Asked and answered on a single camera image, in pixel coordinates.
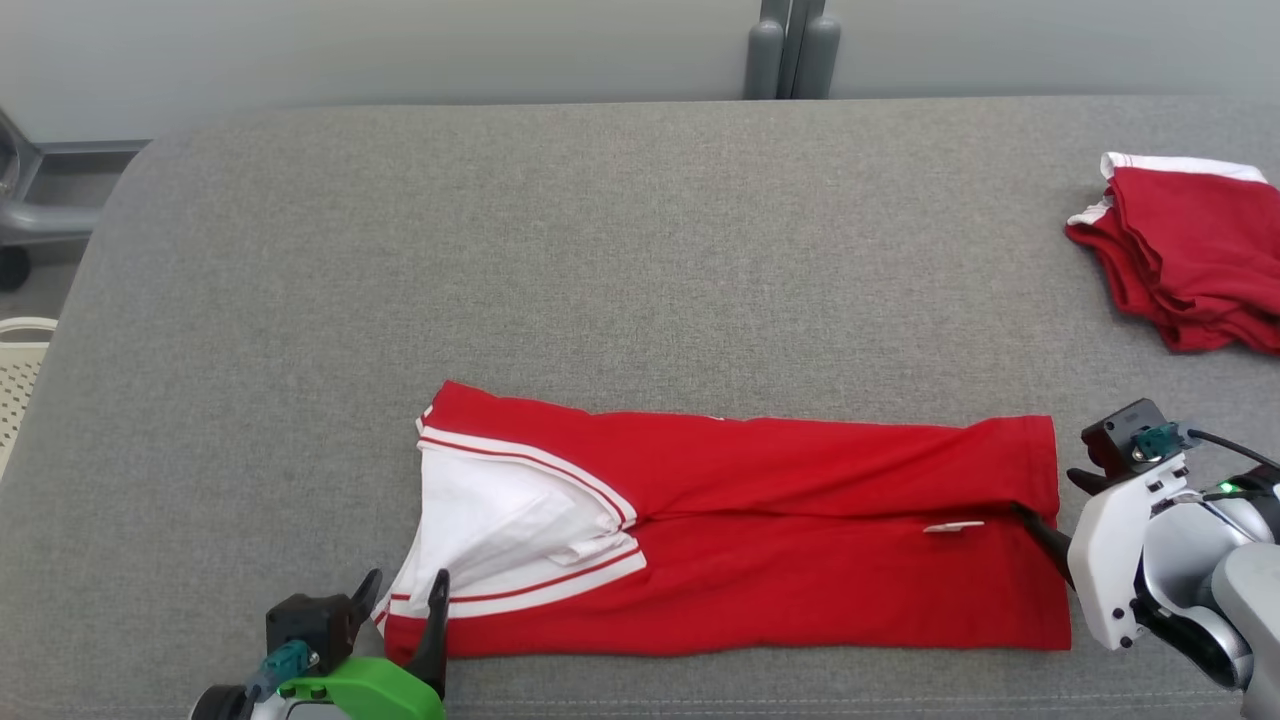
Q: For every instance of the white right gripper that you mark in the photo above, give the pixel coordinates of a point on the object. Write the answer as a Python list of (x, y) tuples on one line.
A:
[(1110, 550)]

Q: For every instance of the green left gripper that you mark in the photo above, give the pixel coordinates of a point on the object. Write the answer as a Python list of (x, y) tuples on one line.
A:
[(380, 690)]

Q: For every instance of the red and white jersey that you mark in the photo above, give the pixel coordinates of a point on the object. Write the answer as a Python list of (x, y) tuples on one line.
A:
[(800, 580)]

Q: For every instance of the red shorts with white hem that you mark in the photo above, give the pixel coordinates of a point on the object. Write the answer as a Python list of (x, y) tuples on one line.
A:
[(1200, 260)]

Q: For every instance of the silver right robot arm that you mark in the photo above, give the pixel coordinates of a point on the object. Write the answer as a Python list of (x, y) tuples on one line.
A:
[(1190, 570)]

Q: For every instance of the cream perforated laundry basket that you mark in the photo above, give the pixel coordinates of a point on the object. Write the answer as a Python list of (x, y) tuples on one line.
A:
[(20, 390)]

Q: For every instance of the grey metal stand posts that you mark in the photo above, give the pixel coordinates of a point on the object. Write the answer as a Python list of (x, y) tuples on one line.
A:
[(765, 65)]

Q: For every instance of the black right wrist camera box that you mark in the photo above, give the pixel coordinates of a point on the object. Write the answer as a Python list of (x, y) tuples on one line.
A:
[(1115, 440)]

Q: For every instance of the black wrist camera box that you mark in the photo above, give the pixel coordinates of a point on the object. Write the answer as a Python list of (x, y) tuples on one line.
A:
[(1115, 440), (305, 625)]

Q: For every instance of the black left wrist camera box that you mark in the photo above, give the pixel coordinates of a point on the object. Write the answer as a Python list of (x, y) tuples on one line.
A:
[(305, 625)]

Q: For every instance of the grey metal frame with caster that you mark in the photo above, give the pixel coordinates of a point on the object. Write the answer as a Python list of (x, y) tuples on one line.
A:
[(40, 215)]

